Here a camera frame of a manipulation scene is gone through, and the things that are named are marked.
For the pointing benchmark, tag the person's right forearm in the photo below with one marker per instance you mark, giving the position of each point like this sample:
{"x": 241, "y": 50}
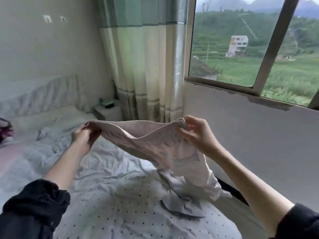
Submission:
{"x": 249, "y": 186}

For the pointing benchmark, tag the white building outside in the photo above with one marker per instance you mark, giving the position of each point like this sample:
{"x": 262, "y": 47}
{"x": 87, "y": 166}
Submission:
{"x": 238, "y": 45}

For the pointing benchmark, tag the white tufted headboard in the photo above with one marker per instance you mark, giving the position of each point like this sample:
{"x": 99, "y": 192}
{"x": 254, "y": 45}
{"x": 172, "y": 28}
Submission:
{"x": 40, "y": 97}

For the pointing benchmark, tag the person's left hand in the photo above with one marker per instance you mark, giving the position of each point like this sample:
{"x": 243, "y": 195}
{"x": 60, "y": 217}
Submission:
{"x": 84, "y": 136}

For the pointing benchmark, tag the white bedside cabinet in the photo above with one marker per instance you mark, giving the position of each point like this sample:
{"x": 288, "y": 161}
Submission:
{"x": 107, "y": 113}

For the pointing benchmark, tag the dark framed window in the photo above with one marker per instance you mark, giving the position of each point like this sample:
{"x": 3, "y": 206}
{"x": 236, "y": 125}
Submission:
{"x": 269, "y": 52}

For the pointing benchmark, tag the dark red fabric item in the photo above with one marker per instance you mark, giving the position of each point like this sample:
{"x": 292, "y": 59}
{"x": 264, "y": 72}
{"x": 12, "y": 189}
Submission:
{"x": 5, "y": 131}

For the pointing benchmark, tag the pink pillow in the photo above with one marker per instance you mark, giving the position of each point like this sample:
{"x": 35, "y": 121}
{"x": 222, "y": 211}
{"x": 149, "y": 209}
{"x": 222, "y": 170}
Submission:
{"x": 10, "y": 156}

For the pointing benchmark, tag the person's right hand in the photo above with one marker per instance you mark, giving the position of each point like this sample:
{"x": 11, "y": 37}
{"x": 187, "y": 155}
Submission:
{"x": 202, "y": 136}

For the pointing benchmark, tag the white pillow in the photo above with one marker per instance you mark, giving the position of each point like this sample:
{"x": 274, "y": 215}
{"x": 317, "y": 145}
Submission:
{"x": 45, "y": 122}

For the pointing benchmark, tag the white dotted bed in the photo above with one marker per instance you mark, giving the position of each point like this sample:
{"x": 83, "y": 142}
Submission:
{"x": 124, "y": 206}

